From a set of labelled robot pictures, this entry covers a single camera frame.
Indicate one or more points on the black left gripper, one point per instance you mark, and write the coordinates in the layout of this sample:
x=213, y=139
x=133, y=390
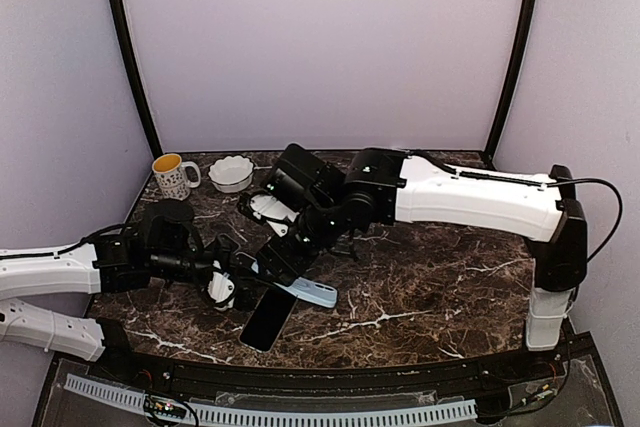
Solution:
x=233, y=269

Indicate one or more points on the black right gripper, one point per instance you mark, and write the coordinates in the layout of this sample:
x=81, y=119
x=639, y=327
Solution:
x=286, y=265

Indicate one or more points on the light blue phone case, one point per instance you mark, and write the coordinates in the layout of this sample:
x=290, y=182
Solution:
x=303, y=289

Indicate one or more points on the phone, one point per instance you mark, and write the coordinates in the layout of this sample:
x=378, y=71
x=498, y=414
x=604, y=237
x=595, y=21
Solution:
x=268, y=320

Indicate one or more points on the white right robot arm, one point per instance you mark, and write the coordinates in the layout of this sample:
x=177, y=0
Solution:
x=386, y=186

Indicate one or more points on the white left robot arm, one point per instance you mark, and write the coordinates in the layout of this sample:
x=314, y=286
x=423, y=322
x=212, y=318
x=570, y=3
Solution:
x=164, y=244

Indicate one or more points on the white scalloped bowl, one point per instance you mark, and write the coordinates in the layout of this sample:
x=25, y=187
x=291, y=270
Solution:
x=232, y=174

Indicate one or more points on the white patterned mug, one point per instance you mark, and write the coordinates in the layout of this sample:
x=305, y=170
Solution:
x=175, y=177

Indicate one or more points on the left green circuit board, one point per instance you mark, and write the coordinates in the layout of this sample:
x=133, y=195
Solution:
x=158, y=408

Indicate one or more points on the green circuit board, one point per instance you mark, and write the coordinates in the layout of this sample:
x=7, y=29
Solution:
x=542, y=392
x=158, y=408

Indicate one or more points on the right green circuit board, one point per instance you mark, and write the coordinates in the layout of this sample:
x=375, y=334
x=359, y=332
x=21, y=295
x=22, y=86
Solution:
x=542, y=392

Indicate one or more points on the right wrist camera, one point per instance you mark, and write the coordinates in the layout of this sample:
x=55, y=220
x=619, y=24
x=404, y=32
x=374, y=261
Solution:
x=296, y=180

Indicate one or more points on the white slotted cable duct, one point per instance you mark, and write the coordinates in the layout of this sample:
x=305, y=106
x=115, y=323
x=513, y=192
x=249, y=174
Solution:
x=201, y=414

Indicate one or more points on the black front rail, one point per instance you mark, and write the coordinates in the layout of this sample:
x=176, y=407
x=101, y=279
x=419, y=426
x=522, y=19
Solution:
x=480, y=375

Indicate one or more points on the black left frame post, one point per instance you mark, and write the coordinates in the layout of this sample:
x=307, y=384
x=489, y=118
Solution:
x=126, y=47

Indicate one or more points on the black frame post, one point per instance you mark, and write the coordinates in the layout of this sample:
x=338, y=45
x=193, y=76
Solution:
x=518, y=50
x=126, y=47

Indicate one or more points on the black right frame post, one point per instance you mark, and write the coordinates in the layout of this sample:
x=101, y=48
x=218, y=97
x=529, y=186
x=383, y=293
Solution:
x=518, y=50

